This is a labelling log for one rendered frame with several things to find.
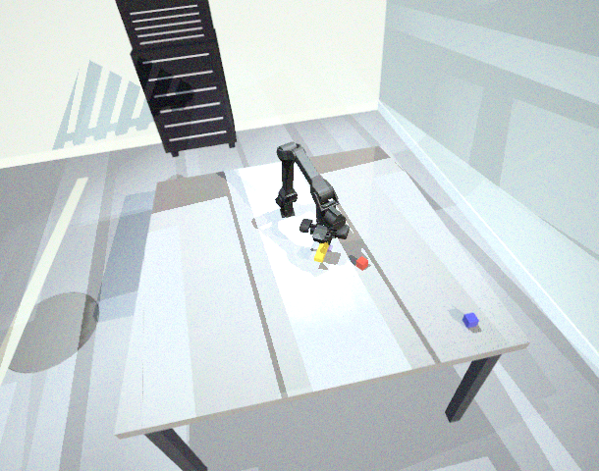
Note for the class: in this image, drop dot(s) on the small red cube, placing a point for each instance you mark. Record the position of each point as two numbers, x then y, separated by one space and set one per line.
361 263

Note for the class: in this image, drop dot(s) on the blue cube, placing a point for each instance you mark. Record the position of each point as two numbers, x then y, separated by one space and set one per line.
470 320

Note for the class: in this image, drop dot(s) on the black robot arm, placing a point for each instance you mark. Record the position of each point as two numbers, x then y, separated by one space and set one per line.
320 189

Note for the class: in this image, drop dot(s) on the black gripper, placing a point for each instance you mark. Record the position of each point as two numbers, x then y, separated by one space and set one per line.
307 223

